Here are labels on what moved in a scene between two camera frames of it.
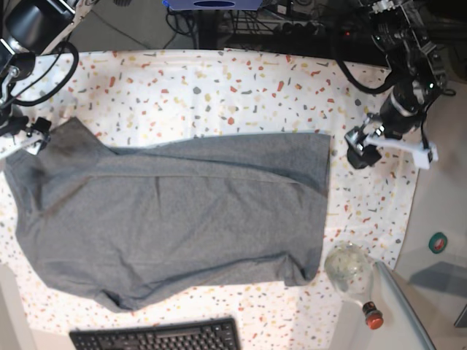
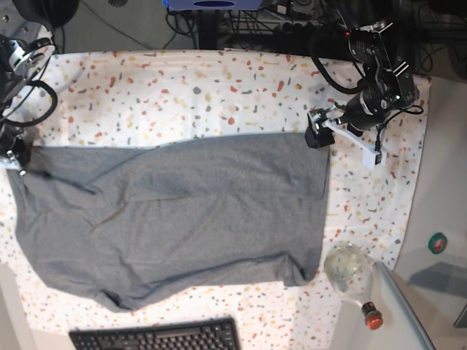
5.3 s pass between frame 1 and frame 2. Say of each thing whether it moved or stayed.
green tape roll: stayed
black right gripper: moved
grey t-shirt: stayed
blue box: stayed
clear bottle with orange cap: stayed
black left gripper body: moved
